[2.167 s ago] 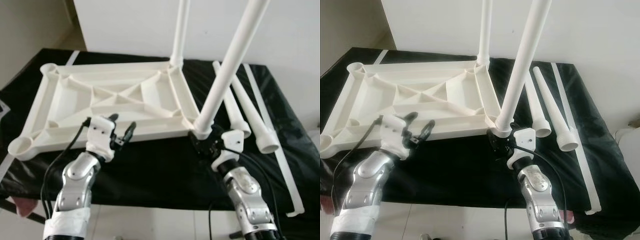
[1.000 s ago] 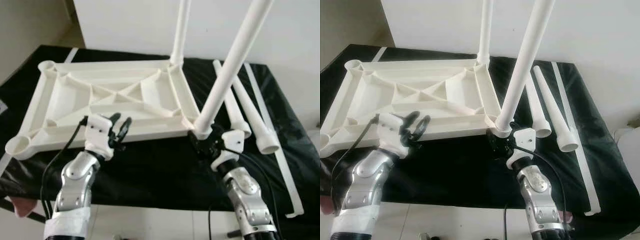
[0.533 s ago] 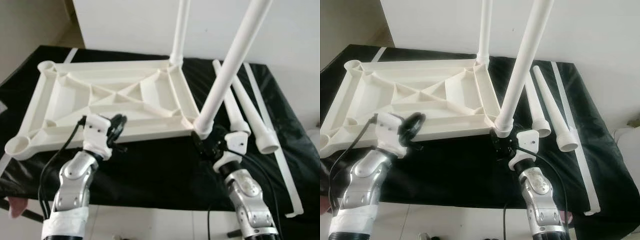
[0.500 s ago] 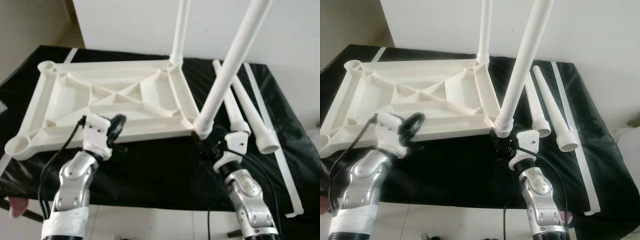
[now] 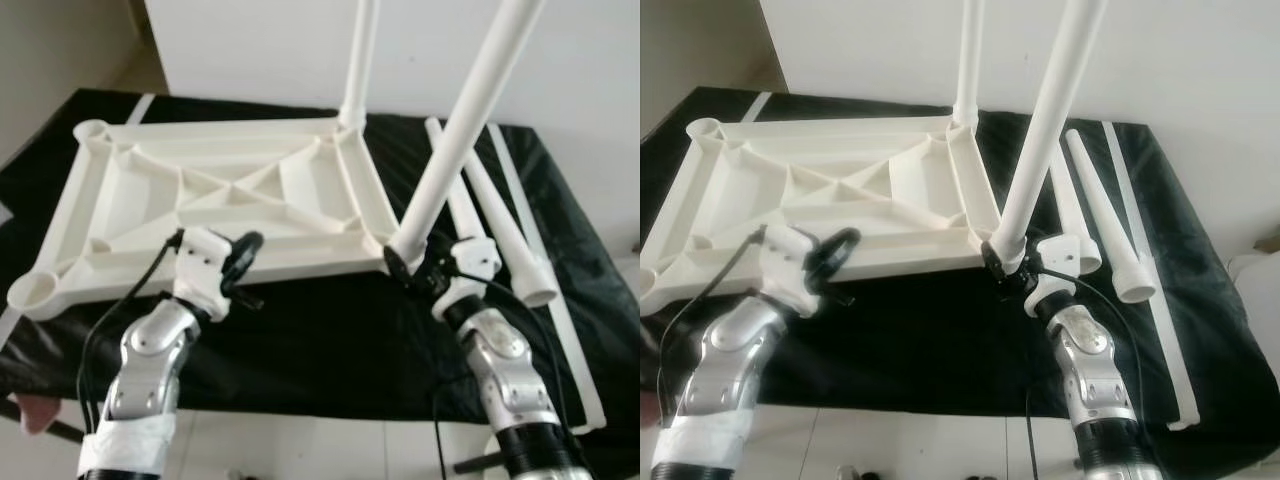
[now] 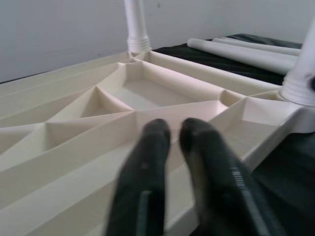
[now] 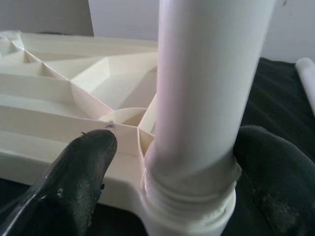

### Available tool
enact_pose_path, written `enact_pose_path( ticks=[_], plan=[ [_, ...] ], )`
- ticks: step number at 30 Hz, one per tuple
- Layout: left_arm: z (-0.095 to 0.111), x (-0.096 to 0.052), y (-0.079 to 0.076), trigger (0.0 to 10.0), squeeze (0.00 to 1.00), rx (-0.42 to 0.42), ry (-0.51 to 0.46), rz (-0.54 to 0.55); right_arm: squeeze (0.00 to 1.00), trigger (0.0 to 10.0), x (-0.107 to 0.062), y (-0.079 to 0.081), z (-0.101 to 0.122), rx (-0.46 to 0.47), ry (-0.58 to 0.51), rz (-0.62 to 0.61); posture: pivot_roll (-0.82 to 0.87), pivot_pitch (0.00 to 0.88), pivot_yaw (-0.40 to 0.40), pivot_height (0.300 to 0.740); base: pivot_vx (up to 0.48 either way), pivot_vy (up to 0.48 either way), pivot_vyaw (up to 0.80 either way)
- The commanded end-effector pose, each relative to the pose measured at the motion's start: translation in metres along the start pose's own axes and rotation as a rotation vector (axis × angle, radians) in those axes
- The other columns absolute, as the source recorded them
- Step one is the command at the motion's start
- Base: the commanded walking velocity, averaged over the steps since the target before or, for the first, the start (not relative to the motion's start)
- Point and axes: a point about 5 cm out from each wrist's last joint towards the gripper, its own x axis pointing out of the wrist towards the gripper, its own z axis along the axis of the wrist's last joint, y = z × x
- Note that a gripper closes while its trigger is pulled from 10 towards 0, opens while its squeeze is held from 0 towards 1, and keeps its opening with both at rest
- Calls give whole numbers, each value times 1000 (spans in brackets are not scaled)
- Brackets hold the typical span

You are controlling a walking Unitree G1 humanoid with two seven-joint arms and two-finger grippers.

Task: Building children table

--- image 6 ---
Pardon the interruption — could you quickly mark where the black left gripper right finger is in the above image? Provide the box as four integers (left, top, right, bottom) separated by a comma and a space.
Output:
179, 117, 288, 236

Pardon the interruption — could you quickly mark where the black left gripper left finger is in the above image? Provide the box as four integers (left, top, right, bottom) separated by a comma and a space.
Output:
105, 118, 172, 236

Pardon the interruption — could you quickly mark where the white tapered table leg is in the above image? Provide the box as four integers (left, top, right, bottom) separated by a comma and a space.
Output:
123, 0, 153, 54
279, 16, 315, 107
187, 37, 300, 75
212, 36, 303, 57

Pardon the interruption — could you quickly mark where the white plastic table top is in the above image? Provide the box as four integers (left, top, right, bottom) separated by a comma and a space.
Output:
0, 48, 315, 236

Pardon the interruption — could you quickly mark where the black table cloth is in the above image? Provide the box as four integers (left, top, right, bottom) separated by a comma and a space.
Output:
0, 33, 315, 236

